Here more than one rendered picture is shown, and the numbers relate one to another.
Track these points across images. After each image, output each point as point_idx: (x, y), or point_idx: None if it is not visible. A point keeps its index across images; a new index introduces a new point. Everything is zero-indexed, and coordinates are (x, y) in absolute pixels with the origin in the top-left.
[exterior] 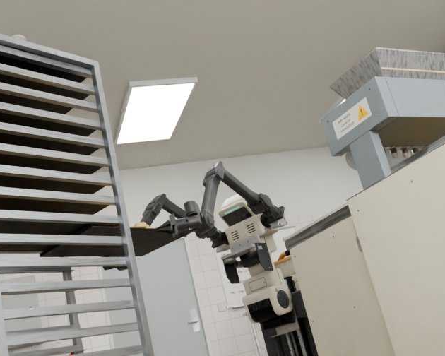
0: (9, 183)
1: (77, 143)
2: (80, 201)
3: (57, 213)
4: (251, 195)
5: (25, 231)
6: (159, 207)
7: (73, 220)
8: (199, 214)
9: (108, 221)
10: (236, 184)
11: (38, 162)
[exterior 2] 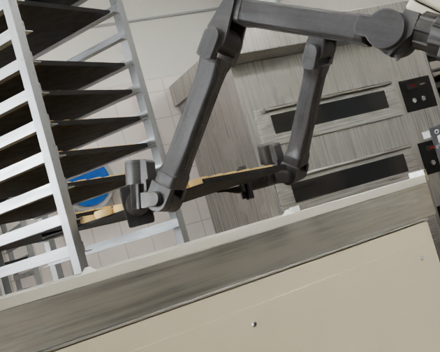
0: None
1: (12, 110)
2: (25, 204)
3: (1, 236)
4: (335, 34)
5: (28, 239)
6: (311, 52)
7: (17, 239)
8: (137, 187)
9: (56, 225)
10: (283, 27)
11: None
